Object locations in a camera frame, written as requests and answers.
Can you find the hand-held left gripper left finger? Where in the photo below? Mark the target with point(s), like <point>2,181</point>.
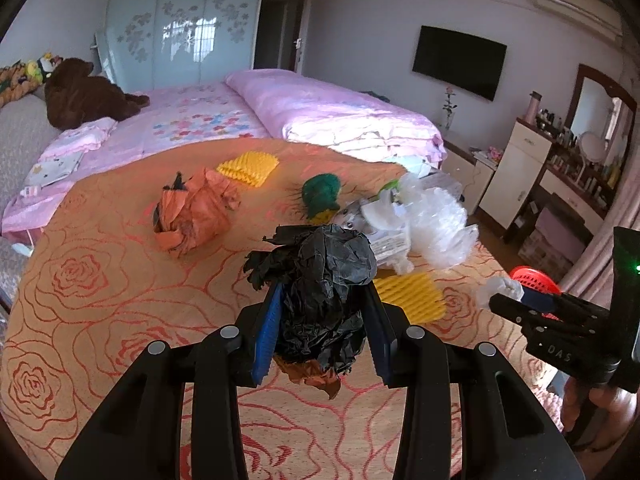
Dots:
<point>267,332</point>

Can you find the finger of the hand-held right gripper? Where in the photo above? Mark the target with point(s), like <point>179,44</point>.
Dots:
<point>515,310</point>
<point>542,297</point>

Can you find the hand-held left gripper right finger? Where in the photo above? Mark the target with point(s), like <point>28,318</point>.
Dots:
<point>381,342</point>

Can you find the red plastic basket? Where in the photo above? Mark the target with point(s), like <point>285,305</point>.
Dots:
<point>535,277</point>

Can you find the white tissue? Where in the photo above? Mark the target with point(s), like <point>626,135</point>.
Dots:
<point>497,290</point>

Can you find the black plastic bag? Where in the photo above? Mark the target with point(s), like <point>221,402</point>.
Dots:
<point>325,280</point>

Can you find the clear plastic bag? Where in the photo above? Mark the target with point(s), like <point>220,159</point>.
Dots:
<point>440,225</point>

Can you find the orange paper wad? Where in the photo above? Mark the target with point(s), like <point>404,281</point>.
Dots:
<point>195,210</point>

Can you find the person's right hand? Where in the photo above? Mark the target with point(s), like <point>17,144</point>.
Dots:
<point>610,412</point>

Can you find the yellow foam sheet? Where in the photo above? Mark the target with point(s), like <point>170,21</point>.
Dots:
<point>412,300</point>
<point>247,167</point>

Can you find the purple cushioned stool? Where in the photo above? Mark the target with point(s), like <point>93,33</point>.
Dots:
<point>550,230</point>

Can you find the pink curtain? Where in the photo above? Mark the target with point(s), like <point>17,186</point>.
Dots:
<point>610,240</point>

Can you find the white dressing table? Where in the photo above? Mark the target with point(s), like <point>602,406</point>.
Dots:
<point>575,197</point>

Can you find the tall white cabinet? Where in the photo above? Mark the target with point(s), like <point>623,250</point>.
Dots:
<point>515,175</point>

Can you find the group of cosmetic bottles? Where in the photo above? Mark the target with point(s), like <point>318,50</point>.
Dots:
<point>602,177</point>

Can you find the orange rose patterned blanket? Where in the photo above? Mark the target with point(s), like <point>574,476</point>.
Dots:
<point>125,310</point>

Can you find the low white nightstand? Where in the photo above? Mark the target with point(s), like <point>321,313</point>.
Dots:
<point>467,170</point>

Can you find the green and yellow foam net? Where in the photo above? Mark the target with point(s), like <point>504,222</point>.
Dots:
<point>322,192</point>

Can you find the small pink item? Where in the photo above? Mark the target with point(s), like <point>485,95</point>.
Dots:
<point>496,154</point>

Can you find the round standing mirror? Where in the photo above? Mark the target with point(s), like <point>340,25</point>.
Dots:
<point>591,147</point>

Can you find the pink thermos bottle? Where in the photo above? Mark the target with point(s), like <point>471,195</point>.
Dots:
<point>532,107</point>

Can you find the white folded quilt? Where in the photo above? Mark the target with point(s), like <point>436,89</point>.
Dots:
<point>395,147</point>

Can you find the flower in glass vase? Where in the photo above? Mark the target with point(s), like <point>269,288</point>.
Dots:
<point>448,110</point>

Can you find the pink floral bed sheet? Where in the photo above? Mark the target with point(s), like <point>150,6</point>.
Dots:
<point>190,120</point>

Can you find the pink duvet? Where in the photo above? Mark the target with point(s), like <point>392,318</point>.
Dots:
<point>320,105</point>

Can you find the dark teal cloth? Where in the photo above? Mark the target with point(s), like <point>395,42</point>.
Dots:
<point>375,95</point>

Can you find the pink folded cloth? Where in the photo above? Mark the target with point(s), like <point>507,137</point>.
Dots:
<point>82,137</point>

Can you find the white air conditioner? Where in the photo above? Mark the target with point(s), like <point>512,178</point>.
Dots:
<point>575,2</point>

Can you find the brown teddy bear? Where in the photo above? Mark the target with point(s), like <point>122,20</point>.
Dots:
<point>82,95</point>

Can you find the dark wooden door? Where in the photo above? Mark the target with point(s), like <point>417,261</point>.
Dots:
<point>280,30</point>

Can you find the glass door wardrobe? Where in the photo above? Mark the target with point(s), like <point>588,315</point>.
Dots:
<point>185,30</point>

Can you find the grey quilted bedspread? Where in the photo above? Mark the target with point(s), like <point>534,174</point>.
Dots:
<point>22,135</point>

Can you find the colourful plush toy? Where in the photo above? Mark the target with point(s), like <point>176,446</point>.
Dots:
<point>42,67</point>

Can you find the orange braided plush toy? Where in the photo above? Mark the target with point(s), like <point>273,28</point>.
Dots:
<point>15,85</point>

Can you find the wall mounted television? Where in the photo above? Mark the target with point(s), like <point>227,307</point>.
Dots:
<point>457,62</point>

